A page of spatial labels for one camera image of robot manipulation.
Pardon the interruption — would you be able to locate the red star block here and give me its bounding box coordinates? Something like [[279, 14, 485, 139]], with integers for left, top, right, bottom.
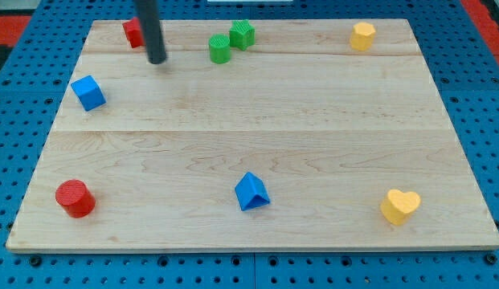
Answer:
[[122, 17, 145, 48]]

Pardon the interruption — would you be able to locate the green star block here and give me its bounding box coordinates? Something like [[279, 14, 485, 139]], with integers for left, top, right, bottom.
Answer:
[[229, 19, 256, 51]]

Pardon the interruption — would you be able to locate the blue triangular prism block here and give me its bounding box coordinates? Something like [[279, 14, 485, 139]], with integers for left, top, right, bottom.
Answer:
[[235, 172, 271, 211]]

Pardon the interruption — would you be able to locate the light wooden board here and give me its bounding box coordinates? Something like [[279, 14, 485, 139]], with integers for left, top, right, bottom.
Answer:
[[6, 18, 499, 254]]

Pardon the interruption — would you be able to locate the green cylinder block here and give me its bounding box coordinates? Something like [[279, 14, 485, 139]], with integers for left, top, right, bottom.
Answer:
[[208, 34, 231, 64]]

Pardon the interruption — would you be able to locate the yellow hexagon block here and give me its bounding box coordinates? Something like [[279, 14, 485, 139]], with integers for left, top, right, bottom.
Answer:
[[350, 22, 376, 51]]

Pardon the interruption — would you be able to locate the yellow heart block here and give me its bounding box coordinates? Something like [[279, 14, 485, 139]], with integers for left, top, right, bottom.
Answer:
[[380, 189, 422, 226]]

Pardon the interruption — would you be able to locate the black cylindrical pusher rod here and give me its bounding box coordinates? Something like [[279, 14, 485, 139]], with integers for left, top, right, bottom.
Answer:
[[133, 0, 167, 65]]

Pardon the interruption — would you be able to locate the blue cube block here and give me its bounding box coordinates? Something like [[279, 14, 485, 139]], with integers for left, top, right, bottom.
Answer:
[[71, 75, 106, 112]]

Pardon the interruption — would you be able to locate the red cylinder block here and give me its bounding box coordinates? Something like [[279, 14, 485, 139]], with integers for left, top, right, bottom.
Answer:
[[55, 179, 96, 218]]

